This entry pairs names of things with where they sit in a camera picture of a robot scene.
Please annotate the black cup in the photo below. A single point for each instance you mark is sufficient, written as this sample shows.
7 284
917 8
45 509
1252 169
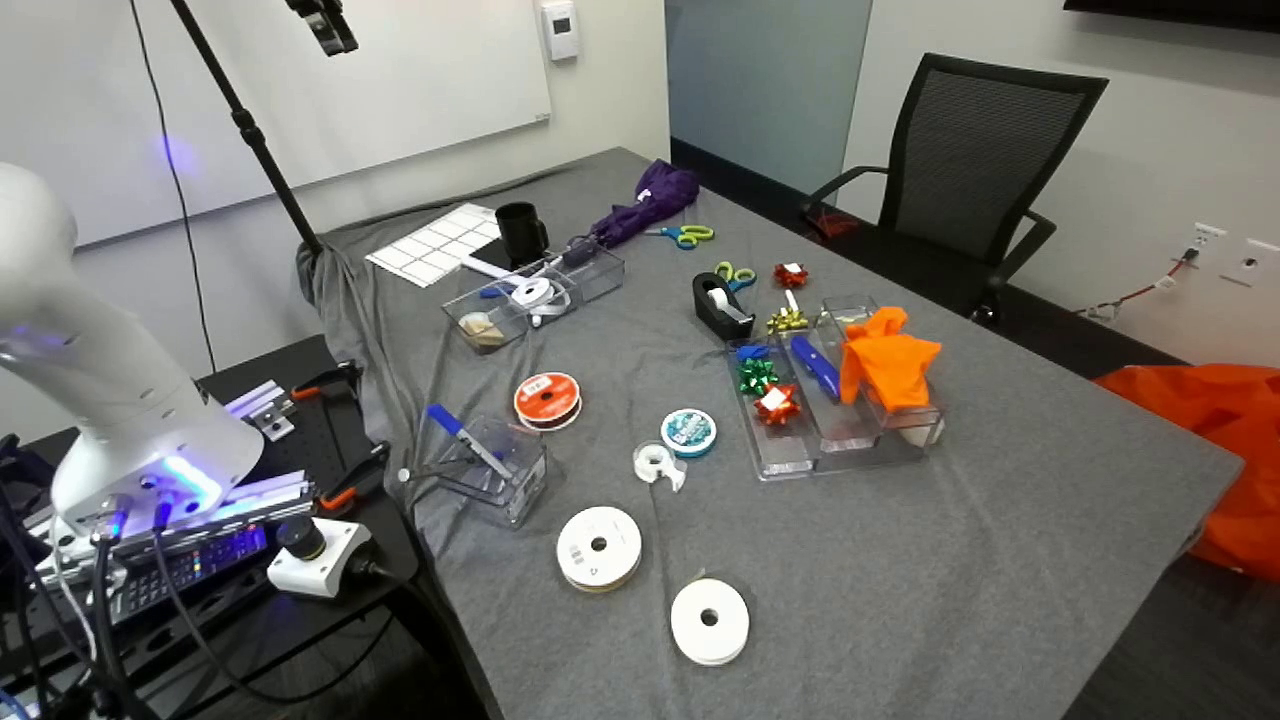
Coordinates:
520 233

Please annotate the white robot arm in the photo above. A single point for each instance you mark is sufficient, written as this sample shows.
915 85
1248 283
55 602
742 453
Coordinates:
146 432

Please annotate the small digital scale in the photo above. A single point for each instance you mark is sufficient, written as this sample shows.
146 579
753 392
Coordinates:
505 253

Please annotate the teal ribbon spool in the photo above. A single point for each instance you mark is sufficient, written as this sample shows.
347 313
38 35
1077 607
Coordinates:
690 432

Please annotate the black tape dispenser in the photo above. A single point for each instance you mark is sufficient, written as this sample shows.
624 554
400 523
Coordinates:
717 305

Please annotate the grey table cloth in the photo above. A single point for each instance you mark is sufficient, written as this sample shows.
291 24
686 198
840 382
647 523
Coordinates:
970 580

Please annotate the orange ribbon spool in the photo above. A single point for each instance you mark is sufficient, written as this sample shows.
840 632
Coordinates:
547 400

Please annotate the small white tape roll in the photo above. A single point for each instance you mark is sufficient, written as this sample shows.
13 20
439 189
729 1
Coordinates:
653 461

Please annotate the green blue gift bow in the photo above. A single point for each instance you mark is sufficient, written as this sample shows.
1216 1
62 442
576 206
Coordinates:
753 371

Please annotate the green yellow bow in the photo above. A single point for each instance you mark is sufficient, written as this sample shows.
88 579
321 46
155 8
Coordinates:
735 273

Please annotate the clear tray with bows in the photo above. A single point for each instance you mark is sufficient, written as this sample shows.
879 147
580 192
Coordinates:
783 453

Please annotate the red gift bow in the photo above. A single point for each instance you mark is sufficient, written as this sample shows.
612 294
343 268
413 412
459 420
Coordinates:
776 407

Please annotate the gold gift bow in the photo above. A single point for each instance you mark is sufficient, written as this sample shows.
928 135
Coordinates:
788 322

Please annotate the clear tray with white ribbon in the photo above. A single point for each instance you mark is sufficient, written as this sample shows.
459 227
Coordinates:
505 305

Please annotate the clear tray with blue item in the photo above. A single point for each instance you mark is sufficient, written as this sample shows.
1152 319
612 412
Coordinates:
834 420

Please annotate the small red bow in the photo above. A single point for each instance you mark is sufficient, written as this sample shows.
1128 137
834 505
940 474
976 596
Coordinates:
788 273

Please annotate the purple folded umbrella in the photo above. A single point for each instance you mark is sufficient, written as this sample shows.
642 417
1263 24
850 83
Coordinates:
662 192

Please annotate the clear box with blue pen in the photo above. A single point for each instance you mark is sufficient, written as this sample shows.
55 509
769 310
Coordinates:
489 461

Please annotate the white ribbon spool near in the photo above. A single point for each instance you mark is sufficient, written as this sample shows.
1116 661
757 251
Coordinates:
597 548

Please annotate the white ribbon spool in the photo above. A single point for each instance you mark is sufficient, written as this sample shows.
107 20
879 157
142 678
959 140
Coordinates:
597 548
710 623

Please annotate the white grid paper sheet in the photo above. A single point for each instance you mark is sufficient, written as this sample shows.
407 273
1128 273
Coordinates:
439 251

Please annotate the orange tissue paper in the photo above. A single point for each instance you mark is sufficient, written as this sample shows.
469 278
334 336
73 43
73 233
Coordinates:
885 362

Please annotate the white ribbon spool front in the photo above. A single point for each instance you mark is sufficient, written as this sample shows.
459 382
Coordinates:
710 623

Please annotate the white emergency stop button box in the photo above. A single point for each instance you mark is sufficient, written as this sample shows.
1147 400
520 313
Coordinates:
312 554

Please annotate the black office chair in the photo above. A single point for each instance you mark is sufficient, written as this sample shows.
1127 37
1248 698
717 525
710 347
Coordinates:
970 154

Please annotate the black tripod pole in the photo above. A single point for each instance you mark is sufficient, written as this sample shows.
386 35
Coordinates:
246 126

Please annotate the orange fabric on floor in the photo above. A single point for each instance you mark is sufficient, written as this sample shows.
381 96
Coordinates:
1236 409

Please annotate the green scissors handles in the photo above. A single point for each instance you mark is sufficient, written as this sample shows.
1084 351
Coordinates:
690 237

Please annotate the white wall thermostat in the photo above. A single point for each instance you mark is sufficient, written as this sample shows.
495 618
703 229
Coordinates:
561 30

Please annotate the wall power outlet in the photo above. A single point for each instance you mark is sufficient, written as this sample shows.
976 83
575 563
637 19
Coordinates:
1205 241

